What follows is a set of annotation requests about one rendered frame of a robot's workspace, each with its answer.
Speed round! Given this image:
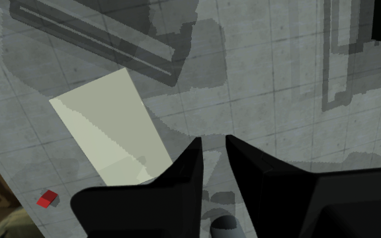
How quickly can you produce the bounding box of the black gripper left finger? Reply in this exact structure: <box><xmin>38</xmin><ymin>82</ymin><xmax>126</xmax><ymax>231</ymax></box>
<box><xmin>70</xmin><ymin>137</ymin><xmax>204</xmax><ymax>238</ymax></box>

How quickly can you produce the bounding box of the small red block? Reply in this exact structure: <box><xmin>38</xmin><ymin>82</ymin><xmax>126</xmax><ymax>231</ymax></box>
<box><xmin>36</xmin><ymin>190</ymin><xmax>58</xmax><ymax>208</ymax></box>

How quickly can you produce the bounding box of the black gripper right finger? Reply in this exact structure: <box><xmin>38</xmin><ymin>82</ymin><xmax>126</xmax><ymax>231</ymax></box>
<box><xmin>226</xmin><ymin>135</ymin><xmax>381</xmax><ymax>238</ymax></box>

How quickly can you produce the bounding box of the dark grey cylinder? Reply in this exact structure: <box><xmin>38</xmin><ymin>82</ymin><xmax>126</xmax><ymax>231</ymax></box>
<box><xmin>210</xmin><ymin>215</ymin><xmax>246</xmax><ymax>238</ymax></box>

